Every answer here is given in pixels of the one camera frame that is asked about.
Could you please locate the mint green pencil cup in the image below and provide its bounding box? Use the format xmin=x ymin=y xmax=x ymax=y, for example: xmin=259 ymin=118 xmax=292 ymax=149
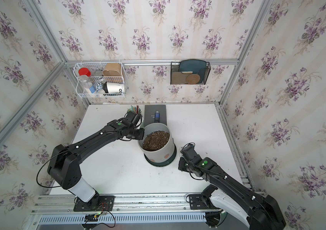
xmin=127 ymin=105 xmax=143 ymax=121

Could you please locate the dark grey book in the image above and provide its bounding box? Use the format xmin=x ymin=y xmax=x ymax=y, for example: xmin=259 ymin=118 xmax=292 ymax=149
xmin=143 ymin=104 xmax=167 ymax=126

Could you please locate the dark green pot saucer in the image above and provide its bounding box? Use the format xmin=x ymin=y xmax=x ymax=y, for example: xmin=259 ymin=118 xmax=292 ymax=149
xmin=144 ymin=145 xmax=177 ymax=167

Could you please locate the brown cardboard box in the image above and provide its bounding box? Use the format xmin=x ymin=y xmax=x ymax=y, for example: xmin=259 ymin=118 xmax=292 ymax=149
xmin=103 ymin=63 xmax=123 ymax=77

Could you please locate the teal plate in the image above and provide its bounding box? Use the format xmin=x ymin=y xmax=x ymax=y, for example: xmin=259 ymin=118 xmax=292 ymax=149
xmin=179 ymin=59 xmax=207 ymax=83

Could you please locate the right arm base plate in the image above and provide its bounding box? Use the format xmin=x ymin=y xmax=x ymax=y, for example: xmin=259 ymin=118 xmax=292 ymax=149
xmin=186 ymin=194 xmax=217 ymax=210

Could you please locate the clear plastic bottle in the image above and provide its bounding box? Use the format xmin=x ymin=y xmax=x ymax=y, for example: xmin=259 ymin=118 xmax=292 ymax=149
xmin=79 ymin=75 xmax=96 ymax=94

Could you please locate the white wire wall basket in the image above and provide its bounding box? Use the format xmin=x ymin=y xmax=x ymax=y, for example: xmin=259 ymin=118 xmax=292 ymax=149
xmin=73 ymin=62 xmax=127 ymax=98

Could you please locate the aluminium front rail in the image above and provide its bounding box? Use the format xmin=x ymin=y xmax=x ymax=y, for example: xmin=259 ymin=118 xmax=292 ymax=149
xmin=32 ymin=193 xmax=224 ymax=216

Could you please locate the white cylindrical cup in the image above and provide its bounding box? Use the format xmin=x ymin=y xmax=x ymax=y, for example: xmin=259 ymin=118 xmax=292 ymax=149
xmin=103 ymin=82 xmax=125 ymax=94

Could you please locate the red lidded jar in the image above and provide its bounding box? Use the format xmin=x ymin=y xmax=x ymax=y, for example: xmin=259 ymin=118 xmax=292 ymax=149
xmin=78 ymin=68 xmax=91 ymax=77

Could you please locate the black mesh wall organizer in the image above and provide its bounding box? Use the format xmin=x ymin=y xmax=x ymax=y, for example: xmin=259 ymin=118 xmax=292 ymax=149
xmin=170 ymin=61 xmax=211 ymax=85

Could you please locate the round cork coaster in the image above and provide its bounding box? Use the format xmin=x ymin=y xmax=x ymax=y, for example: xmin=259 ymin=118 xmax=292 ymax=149
xmin=186 ymin=74 xmax=201 ymax=85

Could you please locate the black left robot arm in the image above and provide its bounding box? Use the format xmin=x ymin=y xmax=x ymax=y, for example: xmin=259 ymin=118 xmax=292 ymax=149
xmin=47 ymin=111 xmax=144 ymax=209

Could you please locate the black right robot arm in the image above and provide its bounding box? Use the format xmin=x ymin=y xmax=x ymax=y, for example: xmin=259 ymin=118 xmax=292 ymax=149
xmin=178 ymin=143 xmax=286 ymax=230

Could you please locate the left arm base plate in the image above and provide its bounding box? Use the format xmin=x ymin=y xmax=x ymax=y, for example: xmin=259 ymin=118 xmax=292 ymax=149
xmin=73 ymin=195 xmax=116 ymax=212

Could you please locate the grey ceramic pot with soil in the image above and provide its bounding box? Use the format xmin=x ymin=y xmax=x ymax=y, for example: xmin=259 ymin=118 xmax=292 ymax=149
xmin=138 ymin=123 xmax=175 ymax=163

